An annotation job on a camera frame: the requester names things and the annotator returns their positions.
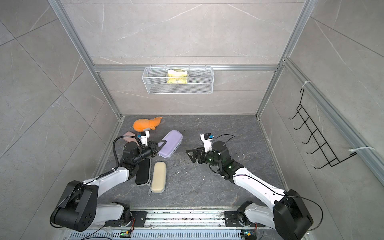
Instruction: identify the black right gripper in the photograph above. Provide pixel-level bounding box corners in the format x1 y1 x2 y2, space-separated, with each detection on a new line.
186 146 222 169

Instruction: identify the purple zippered umbrella sleeve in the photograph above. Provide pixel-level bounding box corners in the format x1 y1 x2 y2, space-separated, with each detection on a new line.
158 130 183 159

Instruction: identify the white zippered umbrella sleeve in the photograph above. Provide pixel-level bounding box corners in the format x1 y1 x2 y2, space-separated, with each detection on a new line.
149 162 167 195

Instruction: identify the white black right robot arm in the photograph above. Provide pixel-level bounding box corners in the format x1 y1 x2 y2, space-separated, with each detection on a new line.
186 141 314 240

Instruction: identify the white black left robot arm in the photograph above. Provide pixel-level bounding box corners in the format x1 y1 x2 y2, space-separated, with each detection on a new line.
49 137 167 232

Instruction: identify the orange plush whale toy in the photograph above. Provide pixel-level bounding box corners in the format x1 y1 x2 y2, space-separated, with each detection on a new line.
133 117 163 132

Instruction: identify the pink hard case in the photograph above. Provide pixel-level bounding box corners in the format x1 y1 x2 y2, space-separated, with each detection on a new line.
123 132 138 144

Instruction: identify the yellow packet in basket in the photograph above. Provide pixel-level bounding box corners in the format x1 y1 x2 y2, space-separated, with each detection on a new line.
167 70 189 84

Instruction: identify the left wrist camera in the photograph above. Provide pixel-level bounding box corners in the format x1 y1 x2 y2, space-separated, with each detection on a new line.
138 131 150 146

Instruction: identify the white wire wall basket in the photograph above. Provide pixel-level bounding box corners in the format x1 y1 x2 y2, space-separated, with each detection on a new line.
142 66 215 95

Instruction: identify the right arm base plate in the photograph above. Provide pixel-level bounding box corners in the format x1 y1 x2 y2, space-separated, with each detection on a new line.
221 211 265 228

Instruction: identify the aluminium mounting rail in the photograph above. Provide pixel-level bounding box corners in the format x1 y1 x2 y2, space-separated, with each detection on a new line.
59 208 311 240

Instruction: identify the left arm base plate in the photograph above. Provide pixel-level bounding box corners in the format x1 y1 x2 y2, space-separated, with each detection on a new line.
105 211 148 228

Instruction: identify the black wire hook rack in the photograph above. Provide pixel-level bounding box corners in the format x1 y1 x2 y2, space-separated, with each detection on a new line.
288 88 357 170

